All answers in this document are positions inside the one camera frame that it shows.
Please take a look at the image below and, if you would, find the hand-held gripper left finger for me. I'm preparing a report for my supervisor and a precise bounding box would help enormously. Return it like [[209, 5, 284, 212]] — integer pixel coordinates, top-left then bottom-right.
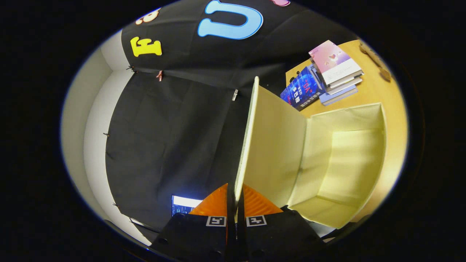
[[150, 183, 236, 262]]

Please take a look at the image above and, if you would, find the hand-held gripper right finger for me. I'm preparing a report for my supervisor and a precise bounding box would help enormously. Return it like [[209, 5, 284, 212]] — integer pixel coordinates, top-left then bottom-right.
[[237, 184, 327, 262]]

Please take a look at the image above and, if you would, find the green fabric storage box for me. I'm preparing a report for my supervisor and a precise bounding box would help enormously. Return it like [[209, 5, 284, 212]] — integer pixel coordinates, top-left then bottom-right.
[[234, 76, 387, 230]]

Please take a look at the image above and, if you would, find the laptop screen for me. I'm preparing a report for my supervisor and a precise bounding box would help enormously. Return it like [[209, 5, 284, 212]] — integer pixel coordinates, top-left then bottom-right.
[[171, 195, 203, 217]]

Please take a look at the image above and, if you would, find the dark blue book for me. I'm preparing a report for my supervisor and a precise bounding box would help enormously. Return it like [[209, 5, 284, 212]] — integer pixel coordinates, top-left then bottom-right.
[[280, 65, 326, 111]]

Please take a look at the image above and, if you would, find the grey blue book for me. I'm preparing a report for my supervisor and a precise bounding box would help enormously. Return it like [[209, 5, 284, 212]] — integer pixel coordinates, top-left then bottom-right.
[[320, 86, 359, 107]]

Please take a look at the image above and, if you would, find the white paperback book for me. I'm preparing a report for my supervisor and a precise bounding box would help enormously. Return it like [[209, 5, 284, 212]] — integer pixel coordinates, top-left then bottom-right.
[[325, 76, 363, 96]]

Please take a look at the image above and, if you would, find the pink cover book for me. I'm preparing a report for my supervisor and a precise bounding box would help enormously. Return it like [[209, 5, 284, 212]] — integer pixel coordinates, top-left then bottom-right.
[[309, 40, 364, 87]]

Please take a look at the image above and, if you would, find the brown plush toy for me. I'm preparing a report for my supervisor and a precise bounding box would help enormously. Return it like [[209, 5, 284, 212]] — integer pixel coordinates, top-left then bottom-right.
[[359, 41, 392, 83]]

